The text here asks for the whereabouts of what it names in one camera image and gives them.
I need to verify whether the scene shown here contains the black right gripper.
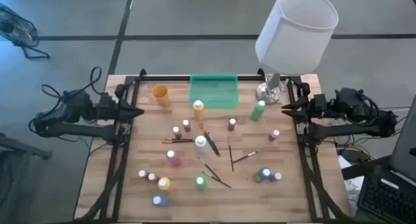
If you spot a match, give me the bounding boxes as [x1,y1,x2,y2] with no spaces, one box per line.
[281,82,330,122]

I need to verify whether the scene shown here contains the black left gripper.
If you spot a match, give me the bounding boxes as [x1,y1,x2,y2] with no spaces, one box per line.
[97,84,145,123]

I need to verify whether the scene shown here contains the large green paint bottle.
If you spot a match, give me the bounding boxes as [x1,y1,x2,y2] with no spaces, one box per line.
[194,175,208,190]
[250,100,267,122]

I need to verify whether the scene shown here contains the large red paint bottle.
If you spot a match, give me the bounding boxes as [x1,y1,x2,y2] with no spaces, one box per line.
[166,149,182,167]

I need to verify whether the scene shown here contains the large orange paint bottle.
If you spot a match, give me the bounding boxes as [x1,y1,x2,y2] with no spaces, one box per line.
[192,99,206,121]

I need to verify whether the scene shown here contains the large dark paint bottle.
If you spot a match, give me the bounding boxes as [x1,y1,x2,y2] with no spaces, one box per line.
[254,167,272,183]

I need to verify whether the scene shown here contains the large white paint bottle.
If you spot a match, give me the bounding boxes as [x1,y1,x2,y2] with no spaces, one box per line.
[194,135,209,155]

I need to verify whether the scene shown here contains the large yellow paint bottle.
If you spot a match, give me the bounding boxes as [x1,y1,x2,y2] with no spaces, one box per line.
[157,177,175,192]

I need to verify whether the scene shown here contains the large blue paint bottle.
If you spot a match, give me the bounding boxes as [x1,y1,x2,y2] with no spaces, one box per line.
[151,193,170,208]

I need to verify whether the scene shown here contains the orange plastic cup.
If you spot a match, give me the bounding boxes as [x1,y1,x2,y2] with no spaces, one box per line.
[151,84,170,106]

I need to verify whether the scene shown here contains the silver table lamp white shade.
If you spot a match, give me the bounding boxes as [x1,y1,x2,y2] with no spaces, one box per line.
[254,0,339,105]

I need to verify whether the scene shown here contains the black power adapter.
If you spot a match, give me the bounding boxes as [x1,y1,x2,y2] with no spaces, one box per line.
[341,148,370,164]

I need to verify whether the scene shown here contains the green translucent plastic tray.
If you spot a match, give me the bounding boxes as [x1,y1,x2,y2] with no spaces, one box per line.
[189,73,239,109]

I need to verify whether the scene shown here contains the black monitor stand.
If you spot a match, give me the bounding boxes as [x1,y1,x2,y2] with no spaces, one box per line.
[341,155,396,181]

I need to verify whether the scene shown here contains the white paper sheet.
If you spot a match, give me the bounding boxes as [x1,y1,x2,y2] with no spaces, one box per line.
[337,154,367,208]

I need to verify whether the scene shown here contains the black side table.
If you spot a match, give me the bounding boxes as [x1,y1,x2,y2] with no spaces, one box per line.
[0,132,53,224]

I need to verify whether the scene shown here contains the grey computer monitor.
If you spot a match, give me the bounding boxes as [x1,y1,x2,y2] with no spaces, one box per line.
[389,94,416,183]

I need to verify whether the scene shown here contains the black computer keyboard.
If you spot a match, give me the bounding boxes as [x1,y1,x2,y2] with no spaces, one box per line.
[356,173,416,224]

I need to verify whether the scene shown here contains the black floor fan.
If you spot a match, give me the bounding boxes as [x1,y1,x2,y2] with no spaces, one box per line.
[0,3,51,60]

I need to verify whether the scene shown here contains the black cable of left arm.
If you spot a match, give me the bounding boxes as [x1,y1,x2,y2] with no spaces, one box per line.
[40,66,103,100]

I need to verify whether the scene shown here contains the yellow floor cable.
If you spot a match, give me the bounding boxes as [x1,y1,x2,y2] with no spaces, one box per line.
[337,128,404,160]

